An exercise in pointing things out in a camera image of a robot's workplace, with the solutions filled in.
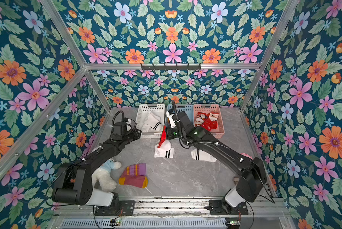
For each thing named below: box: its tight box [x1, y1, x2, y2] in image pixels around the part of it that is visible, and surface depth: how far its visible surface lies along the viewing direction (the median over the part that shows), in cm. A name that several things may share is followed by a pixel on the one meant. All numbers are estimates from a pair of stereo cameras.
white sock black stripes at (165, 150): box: [154, 139, 175, 159], surface depth 96 cm
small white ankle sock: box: [141, 123, 151, 133], surface depth 106 cm
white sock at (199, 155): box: [191, 148, 218, 163], surface depth 95 cm
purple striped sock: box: [118, 163, 149, 189], surface depth 85 cm
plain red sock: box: [201, 116, 218, 132], surface depth 109 cm
